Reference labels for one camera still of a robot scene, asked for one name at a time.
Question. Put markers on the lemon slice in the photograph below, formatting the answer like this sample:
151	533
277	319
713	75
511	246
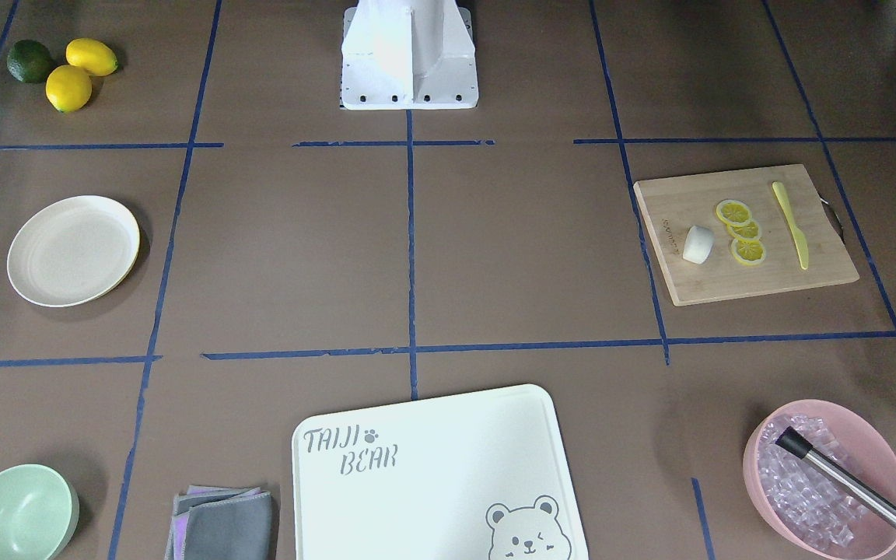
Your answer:
733	213
748	253
749	232

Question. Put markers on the lemon slice bottom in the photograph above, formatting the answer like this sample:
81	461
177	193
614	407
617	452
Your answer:
748	253

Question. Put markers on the cream round plate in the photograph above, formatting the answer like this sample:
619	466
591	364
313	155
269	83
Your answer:
73	251

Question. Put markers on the pink bowl with ice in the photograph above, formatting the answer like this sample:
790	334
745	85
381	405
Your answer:
803	504

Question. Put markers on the yellow lemon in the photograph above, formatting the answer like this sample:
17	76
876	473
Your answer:
93	56
68	88

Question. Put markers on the yellow lemon upper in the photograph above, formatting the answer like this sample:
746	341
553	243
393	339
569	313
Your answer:
93	56

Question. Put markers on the metal black-tipped tongs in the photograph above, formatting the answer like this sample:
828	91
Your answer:
792	442

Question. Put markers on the yellow plastic knife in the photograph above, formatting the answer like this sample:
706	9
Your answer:
798	236

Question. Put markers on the yellow lemon lower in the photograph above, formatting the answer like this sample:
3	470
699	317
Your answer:
68	88

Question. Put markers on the green lime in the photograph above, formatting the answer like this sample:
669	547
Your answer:
29	61

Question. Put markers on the green bowl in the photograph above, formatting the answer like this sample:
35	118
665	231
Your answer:
39	512

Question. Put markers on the lemon slice top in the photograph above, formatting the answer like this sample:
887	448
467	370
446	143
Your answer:
733	213

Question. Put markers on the lemon slice middle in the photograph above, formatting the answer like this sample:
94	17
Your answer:
749	232

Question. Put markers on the grey folded cloth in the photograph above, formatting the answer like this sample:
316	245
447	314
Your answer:
220	523

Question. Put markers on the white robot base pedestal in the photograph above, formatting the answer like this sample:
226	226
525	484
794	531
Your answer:
408	55

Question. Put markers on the white steamed bun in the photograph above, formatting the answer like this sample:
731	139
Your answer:
698	245

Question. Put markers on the white bear tray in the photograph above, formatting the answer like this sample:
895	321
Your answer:
480	475

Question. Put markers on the wooden cutting board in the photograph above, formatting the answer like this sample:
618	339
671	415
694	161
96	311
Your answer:
670	207

